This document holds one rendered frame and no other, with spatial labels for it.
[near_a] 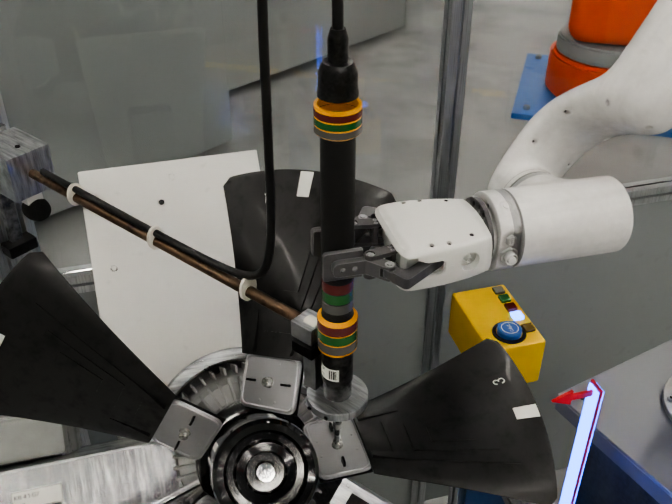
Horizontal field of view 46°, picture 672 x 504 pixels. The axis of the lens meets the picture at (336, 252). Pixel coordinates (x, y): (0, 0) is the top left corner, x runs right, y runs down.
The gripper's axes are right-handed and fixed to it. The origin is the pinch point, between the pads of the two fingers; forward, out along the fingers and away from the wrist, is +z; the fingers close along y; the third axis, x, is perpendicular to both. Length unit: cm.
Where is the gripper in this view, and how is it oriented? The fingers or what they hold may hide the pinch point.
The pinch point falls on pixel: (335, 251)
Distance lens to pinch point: 79.6
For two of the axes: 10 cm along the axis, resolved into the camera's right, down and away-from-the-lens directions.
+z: -9.6, 1.4, -2.3
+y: -2.7, -5.5, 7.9
